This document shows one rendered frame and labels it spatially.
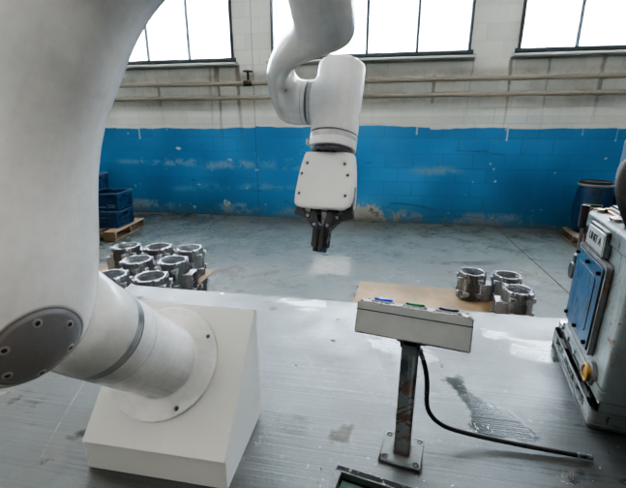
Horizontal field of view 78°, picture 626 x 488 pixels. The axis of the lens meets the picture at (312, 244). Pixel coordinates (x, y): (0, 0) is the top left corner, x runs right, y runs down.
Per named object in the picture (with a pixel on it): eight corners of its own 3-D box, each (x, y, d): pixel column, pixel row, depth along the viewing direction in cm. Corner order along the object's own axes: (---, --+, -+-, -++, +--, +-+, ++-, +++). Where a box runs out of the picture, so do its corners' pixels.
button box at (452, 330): (468, 346, 61) (472, 312, 61) (470, 353, 54) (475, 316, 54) (363, 326, 67) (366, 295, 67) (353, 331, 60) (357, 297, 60)
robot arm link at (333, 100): (300, 126, 65) (354, 128, 63) (310, 50, 66) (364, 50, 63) (312, 142, 73) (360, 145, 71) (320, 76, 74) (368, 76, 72)
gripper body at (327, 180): (297, 140, 66) (289, 205, 65) (355, 141, 63) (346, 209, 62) (312, 154, 73) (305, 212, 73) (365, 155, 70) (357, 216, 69)
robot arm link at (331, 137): (300, 128, 66) (298, 145, 65) (350, 128, 62) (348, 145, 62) (316, 144, 73) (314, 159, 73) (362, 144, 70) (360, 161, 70)
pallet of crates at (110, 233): (145, 226, 549) (138, 169, 527) (115, 241, 473) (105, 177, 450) (63, 225, 554) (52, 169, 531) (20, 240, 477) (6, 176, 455)
